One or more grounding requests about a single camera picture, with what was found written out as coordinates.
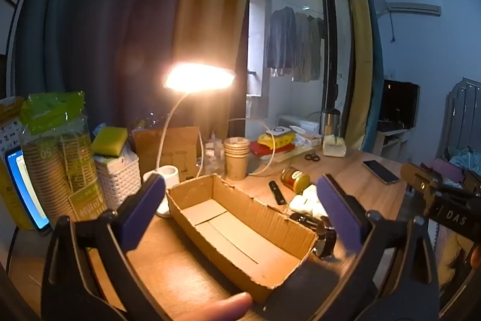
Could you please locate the white woven plastic basket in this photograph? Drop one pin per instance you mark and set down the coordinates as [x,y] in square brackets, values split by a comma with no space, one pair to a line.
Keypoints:
[116,178]

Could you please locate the black scissors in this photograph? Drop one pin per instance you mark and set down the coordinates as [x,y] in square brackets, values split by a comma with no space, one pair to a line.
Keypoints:
[312,157]

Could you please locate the white box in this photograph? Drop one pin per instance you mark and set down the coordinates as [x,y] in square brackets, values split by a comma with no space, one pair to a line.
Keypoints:
[317,206]

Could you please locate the stack of white packets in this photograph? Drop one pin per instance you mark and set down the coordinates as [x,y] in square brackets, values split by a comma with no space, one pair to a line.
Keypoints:
[310,138]

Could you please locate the olive yellow curtain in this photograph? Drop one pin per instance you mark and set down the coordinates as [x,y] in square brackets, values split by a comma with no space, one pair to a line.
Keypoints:
[214,5]

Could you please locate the red label jar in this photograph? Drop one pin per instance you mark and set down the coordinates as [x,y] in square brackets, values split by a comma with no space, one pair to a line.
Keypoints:
[295,180]

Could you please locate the black car key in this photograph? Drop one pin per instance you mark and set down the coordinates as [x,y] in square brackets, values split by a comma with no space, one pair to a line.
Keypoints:
[304,221]

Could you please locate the teal curtain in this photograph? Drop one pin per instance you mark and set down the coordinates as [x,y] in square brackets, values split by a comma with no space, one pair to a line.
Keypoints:
[376,61]

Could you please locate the yellow printed packet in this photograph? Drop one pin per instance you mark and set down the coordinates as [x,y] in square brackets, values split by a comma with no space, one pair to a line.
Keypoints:
[276,140]

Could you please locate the printed cardboard lamp box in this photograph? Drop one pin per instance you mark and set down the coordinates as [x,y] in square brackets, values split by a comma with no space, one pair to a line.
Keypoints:
[176,151]

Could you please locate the lit screen tablet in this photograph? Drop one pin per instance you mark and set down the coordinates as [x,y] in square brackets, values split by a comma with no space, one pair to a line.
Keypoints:
[26,189]

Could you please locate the black monitor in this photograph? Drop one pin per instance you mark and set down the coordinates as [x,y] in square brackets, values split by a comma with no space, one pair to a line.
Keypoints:
[398,103]

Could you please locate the white air conditioner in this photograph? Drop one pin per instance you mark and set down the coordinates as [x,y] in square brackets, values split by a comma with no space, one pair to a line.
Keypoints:
[413,8]

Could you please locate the pile of clothes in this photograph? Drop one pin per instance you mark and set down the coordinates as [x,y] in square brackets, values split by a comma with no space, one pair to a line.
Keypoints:
[456,165]

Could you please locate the white round charger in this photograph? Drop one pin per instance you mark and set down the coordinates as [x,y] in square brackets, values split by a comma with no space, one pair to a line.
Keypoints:
[277,130]

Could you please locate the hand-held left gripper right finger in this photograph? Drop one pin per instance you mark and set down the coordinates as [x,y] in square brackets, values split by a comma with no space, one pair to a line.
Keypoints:
[340,215]

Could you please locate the white rounded case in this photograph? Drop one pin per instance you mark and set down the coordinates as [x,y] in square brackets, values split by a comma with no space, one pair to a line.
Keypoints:
[298,203]

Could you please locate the pack of paper cups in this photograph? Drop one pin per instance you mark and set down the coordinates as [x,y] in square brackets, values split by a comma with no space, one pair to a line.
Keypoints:
[49,163]

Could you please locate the person's right hand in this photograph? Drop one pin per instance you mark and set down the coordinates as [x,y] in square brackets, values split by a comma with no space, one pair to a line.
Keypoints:
[476,257]

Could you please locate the red book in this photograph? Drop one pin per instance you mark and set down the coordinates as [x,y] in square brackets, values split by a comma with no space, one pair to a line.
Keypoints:
[263,151]

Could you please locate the steel thermos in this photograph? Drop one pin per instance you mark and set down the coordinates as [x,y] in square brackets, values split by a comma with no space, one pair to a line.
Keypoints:
[330,121]

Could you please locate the white cabinet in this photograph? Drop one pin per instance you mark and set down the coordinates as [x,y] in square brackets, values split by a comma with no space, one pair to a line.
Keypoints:
[390,140]

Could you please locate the person's left hand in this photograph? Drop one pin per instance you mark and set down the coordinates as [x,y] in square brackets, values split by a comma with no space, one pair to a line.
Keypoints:
[218,308]

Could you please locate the clear plastic bottle pack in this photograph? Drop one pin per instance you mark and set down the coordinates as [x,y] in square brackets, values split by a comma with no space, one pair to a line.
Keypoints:
[214,157]

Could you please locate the yellow sponge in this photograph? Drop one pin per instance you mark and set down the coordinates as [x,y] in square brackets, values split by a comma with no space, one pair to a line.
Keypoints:
[109,141]

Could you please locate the dark blue curtain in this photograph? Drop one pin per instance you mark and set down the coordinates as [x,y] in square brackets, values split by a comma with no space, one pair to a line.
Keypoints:
[94,24]

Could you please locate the blue hanging shirt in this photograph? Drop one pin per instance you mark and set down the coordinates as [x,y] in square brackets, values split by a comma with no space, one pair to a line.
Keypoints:
[280,39]

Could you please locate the pale yellow tissue pack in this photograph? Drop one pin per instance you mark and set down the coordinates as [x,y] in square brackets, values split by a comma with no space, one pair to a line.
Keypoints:
[334,147]

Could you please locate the black flashlight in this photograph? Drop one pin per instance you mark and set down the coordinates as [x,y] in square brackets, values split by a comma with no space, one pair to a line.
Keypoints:
[277,192]

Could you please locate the grey hanging jacket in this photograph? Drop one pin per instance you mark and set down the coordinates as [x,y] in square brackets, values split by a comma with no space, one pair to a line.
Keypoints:
[306,46]

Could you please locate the white desk lamp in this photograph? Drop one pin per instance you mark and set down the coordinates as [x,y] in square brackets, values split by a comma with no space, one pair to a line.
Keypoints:
[199,78]

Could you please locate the stack of brown paper cups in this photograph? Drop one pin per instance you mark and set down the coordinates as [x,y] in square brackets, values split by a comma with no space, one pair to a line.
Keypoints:
[236,159]

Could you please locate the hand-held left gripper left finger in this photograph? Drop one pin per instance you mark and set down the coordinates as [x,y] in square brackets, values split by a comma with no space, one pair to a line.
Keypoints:
[144,215]

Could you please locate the white ribbed appliance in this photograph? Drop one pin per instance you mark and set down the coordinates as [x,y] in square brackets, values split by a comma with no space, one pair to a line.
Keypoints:
[297,122]

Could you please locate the smartphone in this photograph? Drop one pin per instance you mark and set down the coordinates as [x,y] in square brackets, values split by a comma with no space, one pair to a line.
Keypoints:
[380,171]

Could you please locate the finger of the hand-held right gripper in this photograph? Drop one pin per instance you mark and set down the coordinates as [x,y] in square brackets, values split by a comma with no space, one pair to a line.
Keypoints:
[419,176]

